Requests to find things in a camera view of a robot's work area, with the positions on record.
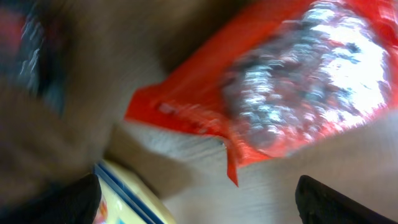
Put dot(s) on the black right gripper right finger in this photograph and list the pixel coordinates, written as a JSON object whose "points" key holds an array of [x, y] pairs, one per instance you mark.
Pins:
{"points": [[317, 203]]}

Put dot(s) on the black snack packet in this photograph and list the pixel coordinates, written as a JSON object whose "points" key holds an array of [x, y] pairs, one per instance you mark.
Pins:
{"points": [[32, 50]]}

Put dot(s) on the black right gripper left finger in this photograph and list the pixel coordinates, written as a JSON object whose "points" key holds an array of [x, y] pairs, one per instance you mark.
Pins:
{"points": [[76, 203]]}

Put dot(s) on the orange red snack bag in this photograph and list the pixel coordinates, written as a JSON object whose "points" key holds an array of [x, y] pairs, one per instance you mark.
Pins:
{"points": [[280, 76]]}

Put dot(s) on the beige chips bag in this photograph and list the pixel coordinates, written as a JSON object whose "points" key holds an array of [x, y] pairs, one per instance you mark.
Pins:
{"points": [[126, 199]]}

